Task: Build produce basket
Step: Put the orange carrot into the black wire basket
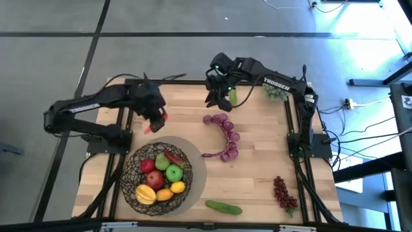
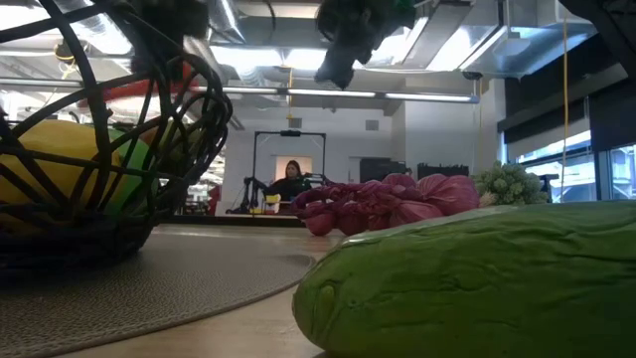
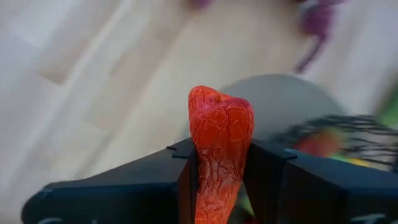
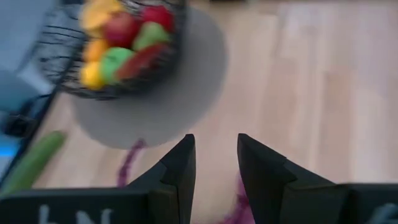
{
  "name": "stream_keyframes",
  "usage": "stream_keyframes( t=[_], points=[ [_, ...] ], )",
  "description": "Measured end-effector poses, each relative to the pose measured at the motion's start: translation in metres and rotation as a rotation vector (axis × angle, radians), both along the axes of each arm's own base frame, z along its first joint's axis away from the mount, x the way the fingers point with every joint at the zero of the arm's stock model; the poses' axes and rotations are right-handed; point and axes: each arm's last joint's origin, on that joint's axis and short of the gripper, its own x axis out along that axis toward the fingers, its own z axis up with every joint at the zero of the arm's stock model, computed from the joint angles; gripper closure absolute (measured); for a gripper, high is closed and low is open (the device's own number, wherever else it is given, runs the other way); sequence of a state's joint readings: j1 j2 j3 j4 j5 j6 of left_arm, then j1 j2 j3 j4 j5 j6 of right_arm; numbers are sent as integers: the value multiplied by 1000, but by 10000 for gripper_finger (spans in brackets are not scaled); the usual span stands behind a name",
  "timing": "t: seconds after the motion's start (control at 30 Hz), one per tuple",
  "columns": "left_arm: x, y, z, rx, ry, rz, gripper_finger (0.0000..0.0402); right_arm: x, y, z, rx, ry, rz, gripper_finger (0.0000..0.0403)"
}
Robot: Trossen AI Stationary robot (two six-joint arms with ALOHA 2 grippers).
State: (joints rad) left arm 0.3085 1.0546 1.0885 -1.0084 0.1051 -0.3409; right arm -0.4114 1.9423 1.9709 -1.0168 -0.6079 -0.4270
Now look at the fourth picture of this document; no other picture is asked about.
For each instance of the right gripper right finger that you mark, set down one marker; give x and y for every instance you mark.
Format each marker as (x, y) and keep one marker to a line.
(261, 180)

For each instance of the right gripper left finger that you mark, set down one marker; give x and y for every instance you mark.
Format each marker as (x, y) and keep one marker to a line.
(177, 180)

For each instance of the dark red long pepper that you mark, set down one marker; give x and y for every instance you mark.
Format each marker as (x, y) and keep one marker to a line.
(143, 60)

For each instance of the green apple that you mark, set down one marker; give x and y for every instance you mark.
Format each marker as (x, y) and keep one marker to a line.
(113, 65)

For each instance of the red apple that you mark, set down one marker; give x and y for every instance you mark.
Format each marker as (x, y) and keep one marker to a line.
(158, 17)

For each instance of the yellow starfruit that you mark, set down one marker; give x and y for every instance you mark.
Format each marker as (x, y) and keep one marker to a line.
(99, 12)

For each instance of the dark woven wicker basket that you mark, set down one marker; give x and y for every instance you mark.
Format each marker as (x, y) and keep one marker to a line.
(62, 77)

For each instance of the purple grape bunch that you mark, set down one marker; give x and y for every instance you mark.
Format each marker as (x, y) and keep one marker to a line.
(126, 168)

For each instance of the round grey placemat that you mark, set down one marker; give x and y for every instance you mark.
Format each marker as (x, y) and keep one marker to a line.
(155, 109)

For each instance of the large green cucumber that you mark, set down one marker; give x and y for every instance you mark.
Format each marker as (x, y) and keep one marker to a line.
(34, 161)

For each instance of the black aluminium table frame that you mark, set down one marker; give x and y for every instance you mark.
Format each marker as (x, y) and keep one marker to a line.
(21, 126)

